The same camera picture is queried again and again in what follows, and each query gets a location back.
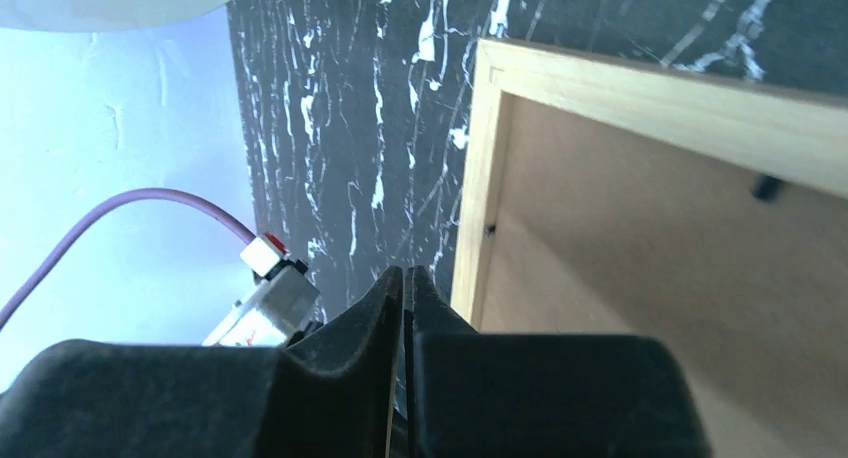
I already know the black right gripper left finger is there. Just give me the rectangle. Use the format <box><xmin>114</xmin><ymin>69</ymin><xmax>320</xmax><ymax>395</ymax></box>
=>
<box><xmin>1</xmin><ymin>266</ymin><xmax>404</xmax><ymax>457</ymax></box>

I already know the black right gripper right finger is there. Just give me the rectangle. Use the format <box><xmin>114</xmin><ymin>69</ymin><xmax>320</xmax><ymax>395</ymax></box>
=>
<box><xmin>404</xmin><ymin>266</ymin><xmax>713</xmax><ymax>457</ymax></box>

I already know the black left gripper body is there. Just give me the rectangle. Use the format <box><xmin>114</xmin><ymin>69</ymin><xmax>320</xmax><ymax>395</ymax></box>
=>
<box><xmin>202</xmin><ymin>233</ymin><xmax>320</xmax><ymax>347</ymax></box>

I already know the brown backing board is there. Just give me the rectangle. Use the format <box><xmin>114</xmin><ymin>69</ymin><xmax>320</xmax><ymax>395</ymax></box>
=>
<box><xmin>481</xmin><ymin>99</ymin><xmax>847</xmax><ymax>457</ymax></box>

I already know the light wooden picture frame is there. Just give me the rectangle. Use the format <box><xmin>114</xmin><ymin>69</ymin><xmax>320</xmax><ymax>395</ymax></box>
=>
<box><xmin>451</xmin><ymin>39</ymin><xmax>847</xmax><ymax>327</ymax></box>

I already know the large white cylinder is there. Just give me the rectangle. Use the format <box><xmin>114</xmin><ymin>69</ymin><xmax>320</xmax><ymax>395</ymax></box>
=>
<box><xmin>1</xmin><ymin>0</ymin><xmax>230</xmax><ymax>33</ymax></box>

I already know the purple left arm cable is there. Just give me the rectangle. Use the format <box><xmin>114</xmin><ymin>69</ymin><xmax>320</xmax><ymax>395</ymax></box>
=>
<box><xmin>0</xmin><ymin>187</ymin><xmax>258</xmax><ymax>330</ymax></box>

